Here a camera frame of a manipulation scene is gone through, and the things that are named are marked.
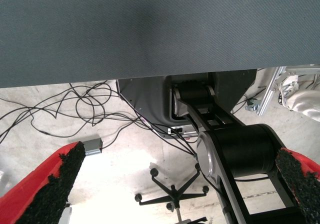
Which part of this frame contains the black caster chair base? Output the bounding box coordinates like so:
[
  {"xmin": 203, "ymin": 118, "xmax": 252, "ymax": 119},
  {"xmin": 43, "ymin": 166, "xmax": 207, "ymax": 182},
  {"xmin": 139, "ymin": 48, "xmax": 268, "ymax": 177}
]
[{"xmin": 134, "ymin": 162, "xmax": 211, "ymax": 224}]

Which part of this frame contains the grey frame foot bracket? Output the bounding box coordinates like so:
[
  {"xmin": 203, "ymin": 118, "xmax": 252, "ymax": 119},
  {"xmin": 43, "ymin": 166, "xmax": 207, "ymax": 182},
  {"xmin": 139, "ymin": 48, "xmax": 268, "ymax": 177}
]
[{"xmin": 245, "ymin": 98, "xmax": 261, "ymax": 113}]

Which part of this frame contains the aluminium extrusion frame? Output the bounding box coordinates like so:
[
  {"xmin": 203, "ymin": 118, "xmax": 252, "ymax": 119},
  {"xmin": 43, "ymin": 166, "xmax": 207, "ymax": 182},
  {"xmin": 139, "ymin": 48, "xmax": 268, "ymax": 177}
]
[{"xmin": 257, "ymin": 65, "xmax": 320, "ymax": 116}]

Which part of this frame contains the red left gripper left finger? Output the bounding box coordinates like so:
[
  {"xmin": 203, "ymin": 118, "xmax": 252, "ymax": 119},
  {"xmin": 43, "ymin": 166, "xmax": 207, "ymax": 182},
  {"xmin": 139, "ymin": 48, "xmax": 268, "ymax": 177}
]
[{"xmin": 0, "ymin": 140, "xmax": 87, "ymax": 224}]

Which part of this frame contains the dark grey table cloth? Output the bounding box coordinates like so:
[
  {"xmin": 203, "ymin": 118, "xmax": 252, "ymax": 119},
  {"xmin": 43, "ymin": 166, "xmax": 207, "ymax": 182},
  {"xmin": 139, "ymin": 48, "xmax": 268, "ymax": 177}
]
[{"xmin": 0, "ymin": 0, "xmax": 320, "ymax": 89}]

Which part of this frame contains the beige trouser leg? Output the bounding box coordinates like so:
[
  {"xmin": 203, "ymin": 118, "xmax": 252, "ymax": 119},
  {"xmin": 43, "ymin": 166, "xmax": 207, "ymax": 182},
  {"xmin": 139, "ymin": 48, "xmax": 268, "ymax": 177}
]
[{"xmin": 287, "ymin": 87, "xmax": 320, "ymax": 123}]

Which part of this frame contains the white sneaker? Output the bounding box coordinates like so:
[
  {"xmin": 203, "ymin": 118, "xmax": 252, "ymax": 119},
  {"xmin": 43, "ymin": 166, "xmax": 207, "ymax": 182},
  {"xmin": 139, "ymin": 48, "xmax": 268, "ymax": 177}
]
[{"xmin": 277, "ymin": 74, "xmax": 302, "ymax": 111}]

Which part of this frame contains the thin black floor cable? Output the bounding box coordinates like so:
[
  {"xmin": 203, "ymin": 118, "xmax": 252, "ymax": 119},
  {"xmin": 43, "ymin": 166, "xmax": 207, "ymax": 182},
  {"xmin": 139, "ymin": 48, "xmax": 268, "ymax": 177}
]
[
  {"xmin": 0, "ymin": 103, "xmax": 143, "ymax": 145},
  {"xmin": 0, "ymin": 82, "xmax": 143, "ymax": 129},
  {"xmin": 117, "ymin": 83, "xmax": 200, "ymax": 160}
]

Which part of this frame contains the grey robot base chassis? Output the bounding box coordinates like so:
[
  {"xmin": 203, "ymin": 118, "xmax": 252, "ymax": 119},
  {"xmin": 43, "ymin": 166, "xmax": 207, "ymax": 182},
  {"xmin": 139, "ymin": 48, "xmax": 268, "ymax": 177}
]
[{"xmin": 116, "ymin": 68, "xmax": 258, "ymax": 141}]

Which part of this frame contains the small grey metal box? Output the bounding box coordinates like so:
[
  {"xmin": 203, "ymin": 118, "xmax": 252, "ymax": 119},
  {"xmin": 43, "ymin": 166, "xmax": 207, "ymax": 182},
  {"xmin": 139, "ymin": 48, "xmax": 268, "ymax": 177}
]
[{"xmin": 83, "ymin": 138, "xmax": 104, "ymax": 156}]

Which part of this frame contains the black robot torso frame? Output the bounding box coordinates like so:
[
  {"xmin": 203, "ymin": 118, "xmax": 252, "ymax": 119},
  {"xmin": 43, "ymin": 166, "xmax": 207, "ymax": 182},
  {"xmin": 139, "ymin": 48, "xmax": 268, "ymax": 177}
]
[{"xmin": 172, "ymin": 81, "xmax": 308, "ymax": 224}]

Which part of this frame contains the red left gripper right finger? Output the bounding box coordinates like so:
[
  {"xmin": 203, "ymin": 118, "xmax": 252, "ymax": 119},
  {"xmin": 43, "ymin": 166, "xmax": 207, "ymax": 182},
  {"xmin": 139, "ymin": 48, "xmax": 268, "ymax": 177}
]
[{"xmin": 274, "ymin": 147, "xmax": 320, "ymax": 224}]

